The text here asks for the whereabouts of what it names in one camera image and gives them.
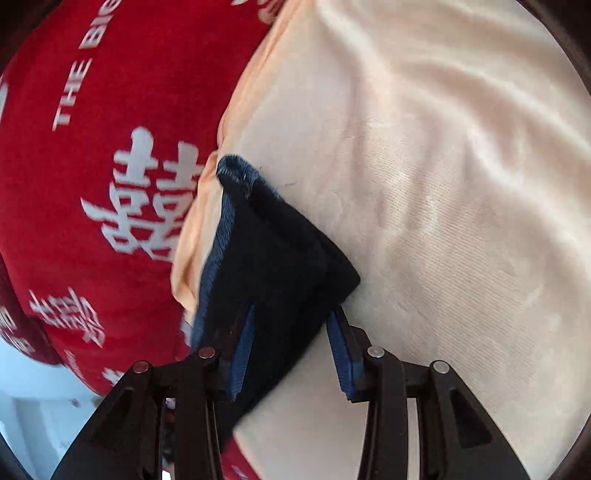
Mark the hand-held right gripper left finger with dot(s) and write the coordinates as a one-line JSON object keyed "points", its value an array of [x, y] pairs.
{"points": [[242, 357]]}

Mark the red printed blanket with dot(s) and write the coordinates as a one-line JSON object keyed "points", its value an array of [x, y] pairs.
{"points": [[92, 152]]}

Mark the cream blanket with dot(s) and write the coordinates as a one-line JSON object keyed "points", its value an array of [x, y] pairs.
{"points": [[438, 184]]}

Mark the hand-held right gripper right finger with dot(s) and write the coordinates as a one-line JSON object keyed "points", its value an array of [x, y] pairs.
{"points": [[341, 362]]}

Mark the white cabinet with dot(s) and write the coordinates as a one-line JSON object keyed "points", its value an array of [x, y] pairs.
{"points": [[41, 415]]}

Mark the black and blue patterned socks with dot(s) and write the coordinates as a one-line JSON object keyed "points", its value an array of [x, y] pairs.
{"points": [[277, 258]]}

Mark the dark red printed pillow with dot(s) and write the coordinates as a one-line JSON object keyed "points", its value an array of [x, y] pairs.
{"points": [[23, 323]]}

